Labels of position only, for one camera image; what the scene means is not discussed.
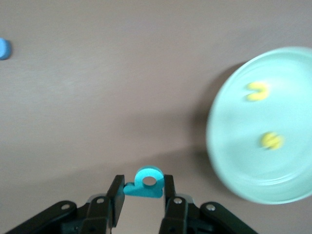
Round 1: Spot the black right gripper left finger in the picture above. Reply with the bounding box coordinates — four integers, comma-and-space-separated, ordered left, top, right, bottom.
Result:
4, 175, 126, 234

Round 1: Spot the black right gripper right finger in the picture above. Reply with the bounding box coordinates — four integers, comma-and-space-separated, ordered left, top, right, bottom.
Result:
159, 174, 259, 234

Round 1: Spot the teal foam letter b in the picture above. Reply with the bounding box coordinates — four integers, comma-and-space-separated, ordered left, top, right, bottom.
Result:
123, 165, 164, 198

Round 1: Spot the yellow foam letter s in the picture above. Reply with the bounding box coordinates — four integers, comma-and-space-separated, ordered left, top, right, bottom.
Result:
259, 131, 285, 151

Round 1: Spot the yellow foam letter n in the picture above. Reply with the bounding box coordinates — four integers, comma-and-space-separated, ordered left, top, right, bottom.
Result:
245, 81, 271, 102

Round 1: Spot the pale green plate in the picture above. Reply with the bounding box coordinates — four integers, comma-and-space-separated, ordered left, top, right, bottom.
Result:
206, 46, 312, 205

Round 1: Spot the brown table mat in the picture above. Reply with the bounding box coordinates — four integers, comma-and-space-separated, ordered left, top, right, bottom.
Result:
0, 0, 312, 234

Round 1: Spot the blue foam letter a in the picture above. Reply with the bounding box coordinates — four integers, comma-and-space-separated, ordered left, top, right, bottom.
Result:
0, 38, 12, 61

